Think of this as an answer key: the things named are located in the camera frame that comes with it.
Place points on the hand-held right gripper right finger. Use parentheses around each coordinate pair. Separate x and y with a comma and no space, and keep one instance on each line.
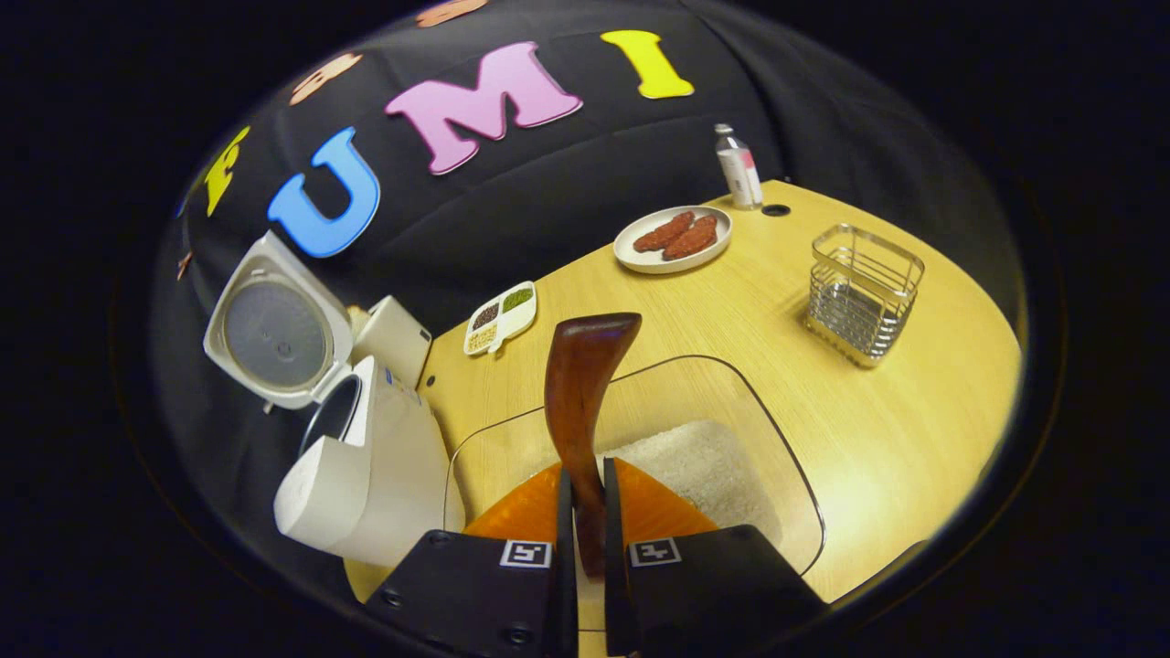
(713,594)

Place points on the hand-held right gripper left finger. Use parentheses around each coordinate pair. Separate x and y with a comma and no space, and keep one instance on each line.
(475,594)

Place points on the white rice cooker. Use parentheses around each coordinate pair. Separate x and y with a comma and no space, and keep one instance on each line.
(384,484)

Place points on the brown wooden spoon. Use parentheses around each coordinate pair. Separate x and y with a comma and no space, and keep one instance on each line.
(580,393)

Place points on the clear glass rice container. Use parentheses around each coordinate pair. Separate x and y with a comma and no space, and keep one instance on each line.
(494,457)

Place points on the white toaster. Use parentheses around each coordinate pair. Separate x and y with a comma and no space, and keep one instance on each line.
(398,338)

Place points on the white divided bean dish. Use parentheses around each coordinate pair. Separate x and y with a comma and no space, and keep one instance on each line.
(501,318)

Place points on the white oval plate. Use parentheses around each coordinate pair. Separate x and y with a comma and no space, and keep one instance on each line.
(640,260)

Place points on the red meat piece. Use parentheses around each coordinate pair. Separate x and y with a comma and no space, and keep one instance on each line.
(663,233)
(693,238)

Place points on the black backdrop cloth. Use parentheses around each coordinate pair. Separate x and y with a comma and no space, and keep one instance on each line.
(548,201)

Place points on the small pink label bottle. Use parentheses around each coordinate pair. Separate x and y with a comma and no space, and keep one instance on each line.
(739,174)

